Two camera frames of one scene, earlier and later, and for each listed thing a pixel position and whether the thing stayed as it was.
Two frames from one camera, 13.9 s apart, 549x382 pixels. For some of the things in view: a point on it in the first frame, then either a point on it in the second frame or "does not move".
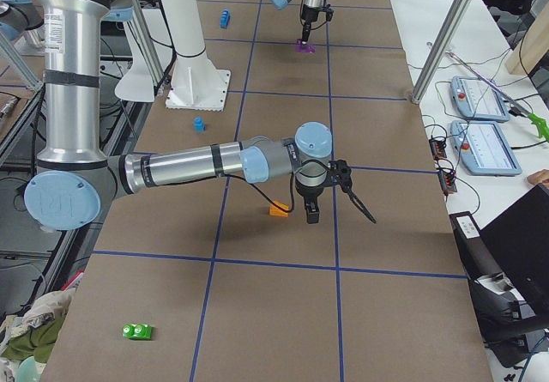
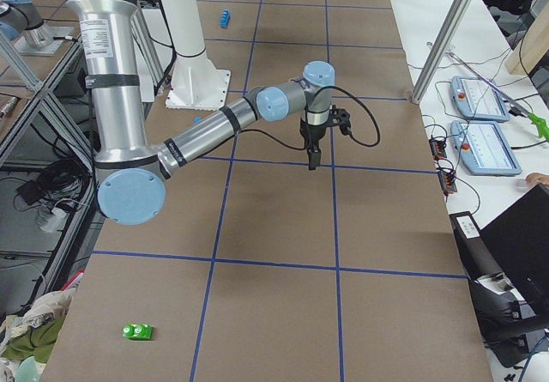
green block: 141,331 does not move
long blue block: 225,18 does not move
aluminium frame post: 449,35 does not move
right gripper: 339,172 to 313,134
